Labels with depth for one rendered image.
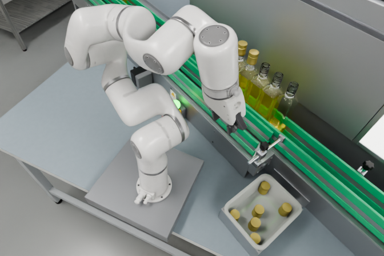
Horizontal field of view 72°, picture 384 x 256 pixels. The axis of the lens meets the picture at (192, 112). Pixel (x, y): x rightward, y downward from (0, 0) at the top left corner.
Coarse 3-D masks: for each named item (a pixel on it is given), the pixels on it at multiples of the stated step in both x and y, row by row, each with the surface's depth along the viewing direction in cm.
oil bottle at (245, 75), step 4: (244, 68) 95; (240, 72) 96; (244, 72) 95; (248, 72) 94; (252, 72) 94; (256, 72) 95; (240, 76) 97; (244, 76) 95; (248, 76) 94; (252, 76) 94; (240, 80) 98; (244, 80) 96; (248, 80) 95; (240, 84) 99; (244, 84) 97; (248, 84) 96; (244, 88) 98; (244, 92) 99; (244, 96) 101
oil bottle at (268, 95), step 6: (270, 84) 89; (264, 90) 90; (270, 90) 89; (276, 90) 88; (282, 90) 90; (264, 96) 92; (270, 96) 89; (276, 96) 89; (258, 102) 96; (264, 102) 93; (270, 102) 91; (258, 108) 97; (264, 108) 94; (270, 108) 93; (264, 114) 96
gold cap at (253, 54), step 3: (249, 51) 90; (252, 51) 90; (255, 51) 90; (258, 51) 90; (249, 54) 90; (252, 54) 89; (255, 54) 89; (258, 54) 89; (249, 57) 90; (252, 57) 89; (255, 57) 89; (249, 60) 91; (252, 60) 90; (255, 60) 90; (249, 63) 92; (252, 63) 91; (255, 63) 92
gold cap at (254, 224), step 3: (252, 219) 87; (255, 219) 87; (258, 219) 87; (249, 222) 89; (252, 222) 87; (255, 222) 87; (258, 222) 87; (249, 225) 88; (252, 225) 86; (255, 225) 86; (258, 225) 86; (249, 228) 89; (252, 228) 87; (255, 228) 86
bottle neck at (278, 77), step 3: (276, 72) 86; (279, 72) 86; (276, 75) 85; (279, 75) 87; (282, 75) 85; (273, 78) 87; (276, 78) 85; (279, 78) 85; (282, 78) 86; (273, 81) 87; (276, 81) 86; (279, 81) 86; (273, 84) 88; (276, 84) 87; (279, 84) 87; (273, 87) 88; (276, 87) 88
